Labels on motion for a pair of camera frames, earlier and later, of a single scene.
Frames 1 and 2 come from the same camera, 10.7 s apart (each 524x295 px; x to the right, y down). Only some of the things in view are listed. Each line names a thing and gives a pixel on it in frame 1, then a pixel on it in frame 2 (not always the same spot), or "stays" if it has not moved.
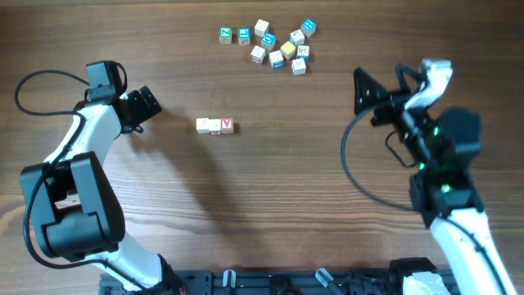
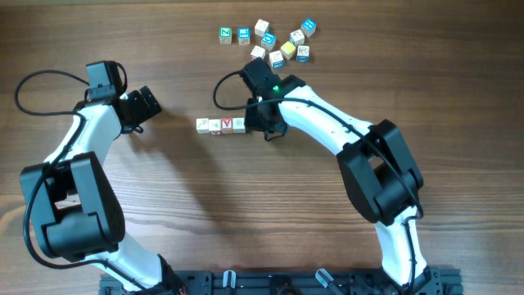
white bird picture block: [298, 66] to [238, 125]
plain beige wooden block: [202, 125] stays
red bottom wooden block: [214, 126] stays
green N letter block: [225, 34] stays
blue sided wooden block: [276, 59] stays
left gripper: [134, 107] to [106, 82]
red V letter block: [227, 125] stays
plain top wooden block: [260, 27] stays
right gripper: [390, 101] to [251, 123]
